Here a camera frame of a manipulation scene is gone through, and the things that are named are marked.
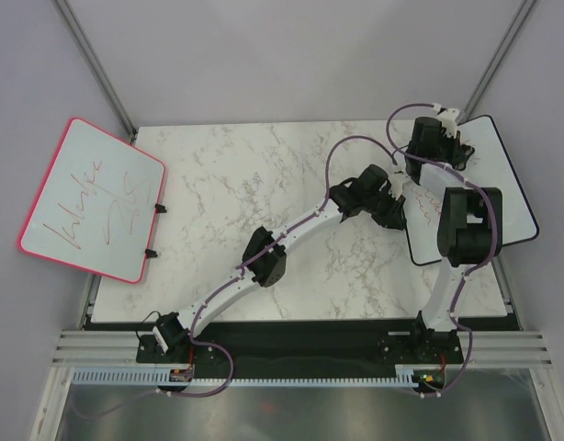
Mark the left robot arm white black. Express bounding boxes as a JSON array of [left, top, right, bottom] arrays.
[[152, 164, 406, 362]]

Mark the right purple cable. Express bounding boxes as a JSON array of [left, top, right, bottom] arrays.
[[385, 102, 499, 399]]

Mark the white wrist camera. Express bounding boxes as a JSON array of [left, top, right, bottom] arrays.
[[433, 103, 460, 139], [389, 170, 411, 199]]

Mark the lower black clip pink board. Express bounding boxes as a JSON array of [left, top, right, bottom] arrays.
[[145, 248, 158, 258]]

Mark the right aluminium corner post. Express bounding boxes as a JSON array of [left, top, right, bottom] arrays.
[[461, 0, 539, 121]]

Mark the pink framed whiteboard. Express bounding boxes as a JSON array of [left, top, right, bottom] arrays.
[[17, 118, 166, 284]]

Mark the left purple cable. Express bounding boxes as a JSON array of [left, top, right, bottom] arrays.
[[70, 135, 402, 419]]

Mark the aluminium rail frame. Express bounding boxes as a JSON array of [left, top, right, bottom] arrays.
[[52, 331, 552, 368]]

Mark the left aluminium corner post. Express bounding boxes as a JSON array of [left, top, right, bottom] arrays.
[[51, 0, 138, 141]]

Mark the purple cable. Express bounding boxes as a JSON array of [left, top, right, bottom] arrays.
[[70, 135, 402, 419], [385, 102, 499, 399]]

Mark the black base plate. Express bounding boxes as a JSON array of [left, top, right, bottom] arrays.
[[136, 318, 467, 397]]

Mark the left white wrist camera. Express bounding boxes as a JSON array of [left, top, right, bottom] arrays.
[[389, 170, 411, 199]]

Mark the aluminium corner post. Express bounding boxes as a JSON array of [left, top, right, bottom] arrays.
[[461, 0, 539, 121], [51, 0, 138, 141]]

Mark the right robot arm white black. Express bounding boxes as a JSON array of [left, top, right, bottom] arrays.
[[405, 117, 502, 362]]

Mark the white slotted cable duct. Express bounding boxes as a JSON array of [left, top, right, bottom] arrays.
[[71, 366, 437, 388]]

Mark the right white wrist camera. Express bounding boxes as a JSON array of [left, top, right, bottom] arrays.
[[433, 103, 460, 139]]

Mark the black framed whiteboard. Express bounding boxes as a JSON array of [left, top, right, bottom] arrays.
[[404, 115, 539, 266]]

